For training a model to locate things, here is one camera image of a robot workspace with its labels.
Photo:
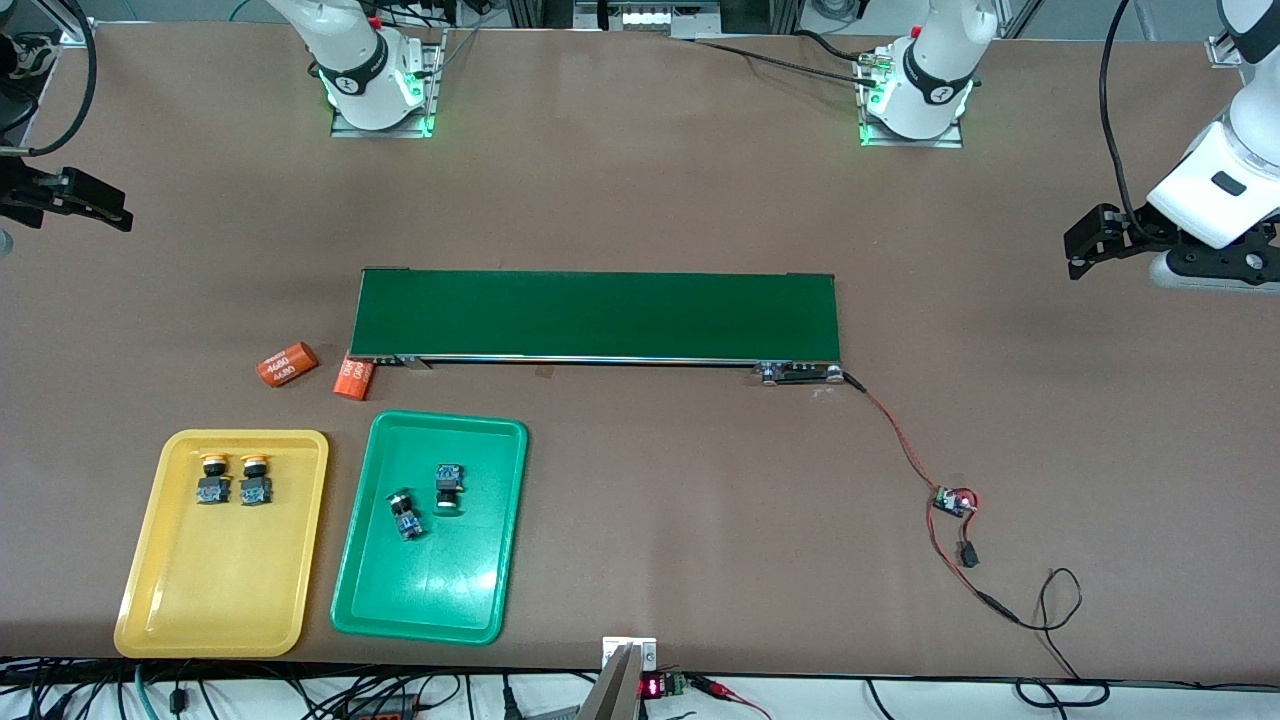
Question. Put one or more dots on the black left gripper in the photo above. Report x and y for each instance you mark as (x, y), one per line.
(1136, 229)

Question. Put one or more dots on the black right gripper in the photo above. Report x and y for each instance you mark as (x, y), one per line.
(20, 190)

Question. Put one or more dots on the orange printed cylinder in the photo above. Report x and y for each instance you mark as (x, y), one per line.
(287, 365)
(354, 380)

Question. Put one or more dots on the yellow push button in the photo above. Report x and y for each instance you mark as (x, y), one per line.
(255, 490)
(212, 490)

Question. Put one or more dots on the green push button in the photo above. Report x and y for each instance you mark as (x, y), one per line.
(406, 518)
(449, 485)

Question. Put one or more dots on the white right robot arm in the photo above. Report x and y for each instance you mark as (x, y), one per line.
(352, 45)

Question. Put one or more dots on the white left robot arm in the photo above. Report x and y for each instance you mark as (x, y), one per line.
(1225, 180)

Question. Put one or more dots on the dark patterned shoe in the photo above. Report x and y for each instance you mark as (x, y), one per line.
(30, 55)

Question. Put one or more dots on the aluminium corner profile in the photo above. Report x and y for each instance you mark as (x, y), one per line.
(1222, 50)
(80, 33)

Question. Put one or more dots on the small circuit board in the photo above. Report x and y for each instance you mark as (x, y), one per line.
(952, 501)

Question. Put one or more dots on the black connector plug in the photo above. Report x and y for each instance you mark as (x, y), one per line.
(968, 555)

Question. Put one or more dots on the yellow plastic tray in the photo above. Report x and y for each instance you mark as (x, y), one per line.
(220, 580)

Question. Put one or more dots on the green conveyor belt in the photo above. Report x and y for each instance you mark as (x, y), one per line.
(600, 315)

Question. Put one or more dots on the green plastic tray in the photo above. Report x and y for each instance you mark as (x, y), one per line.
(430, 590)

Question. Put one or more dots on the red clip lead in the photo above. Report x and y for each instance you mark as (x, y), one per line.
(725, 690)

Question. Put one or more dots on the red digit display module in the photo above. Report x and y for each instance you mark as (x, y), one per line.
(652, 687)

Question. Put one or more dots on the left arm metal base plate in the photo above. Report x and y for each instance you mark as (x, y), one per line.
(915, 143)

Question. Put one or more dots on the aluminium frame rail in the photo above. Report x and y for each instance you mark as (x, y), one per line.
(650, 15)

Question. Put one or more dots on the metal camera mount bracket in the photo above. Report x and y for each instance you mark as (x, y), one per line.
(625, 690)

